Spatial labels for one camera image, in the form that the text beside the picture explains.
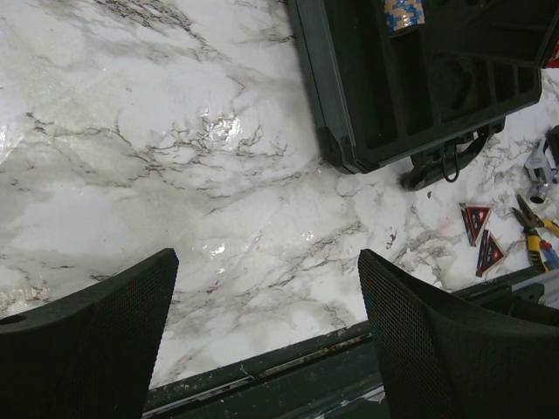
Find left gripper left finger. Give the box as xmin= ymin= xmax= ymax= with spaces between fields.
xmin=1 ymin=248 xmax=179 ymax=418

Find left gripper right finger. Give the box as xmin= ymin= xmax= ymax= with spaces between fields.
xmin=358 ymin=250 xmax=558 ymax=418

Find black poker set case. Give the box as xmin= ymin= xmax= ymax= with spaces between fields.
xmin=288 ymin=1 xmax=558 ymax=191

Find lower triangular red black card box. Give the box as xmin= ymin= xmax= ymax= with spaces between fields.
xmin=476 ymin=230 xmax=506 ymax=278

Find triangular red black card box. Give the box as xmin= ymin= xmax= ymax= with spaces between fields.
xmin=476 ymin=230 xmax=506 ymax=278
xmin=459 ymin=203 xmax=492 ymax=247

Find upper triangular red black card box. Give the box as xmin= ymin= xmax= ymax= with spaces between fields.
xmin=459 ymin=203 xmax=492 ymax=247

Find small red blue screwdriver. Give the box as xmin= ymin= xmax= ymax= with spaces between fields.
xmin=540 ymin=239 xmax=559 ymax=271

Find dark metal cylinder rod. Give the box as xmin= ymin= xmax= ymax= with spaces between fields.
xmin=546 ymin=126 xmax=559 ymax=167

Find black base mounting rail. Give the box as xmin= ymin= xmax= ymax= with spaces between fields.
xmin=144 ymin=267 xmax=558 ymax=418

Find yellow handled pliers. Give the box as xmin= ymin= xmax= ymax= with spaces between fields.
xmin=512 ymin=194 xmax=558 ymax=272

